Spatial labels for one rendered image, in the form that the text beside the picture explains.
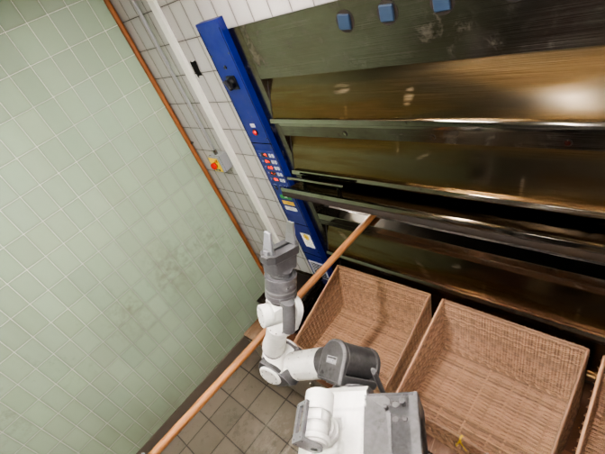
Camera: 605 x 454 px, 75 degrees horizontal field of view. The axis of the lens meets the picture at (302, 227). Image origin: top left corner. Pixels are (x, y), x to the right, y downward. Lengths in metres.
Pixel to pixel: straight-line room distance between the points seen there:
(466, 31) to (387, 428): 0.97
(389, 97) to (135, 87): 1.51
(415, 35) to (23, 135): 1.77
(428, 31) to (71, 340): 2.25
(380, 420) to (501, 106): 0.85
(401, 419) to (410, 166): 0.84
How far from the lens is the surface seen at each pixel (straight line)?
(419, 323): 1.91
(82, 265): 2.44
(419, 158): 1.45
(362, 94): 1.43
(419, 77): 1.31
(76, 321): 2.54
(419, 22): 1.23
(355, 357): 1.13
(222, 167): 2.29
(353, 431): 1.03
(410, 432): 1.00
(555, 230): 1.33
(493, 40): 1.17
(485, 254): 1.60
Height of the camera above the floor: 2.29
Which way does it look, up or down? 34 degrees down
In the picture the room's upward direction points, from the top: 25 degrees counter-clockwise
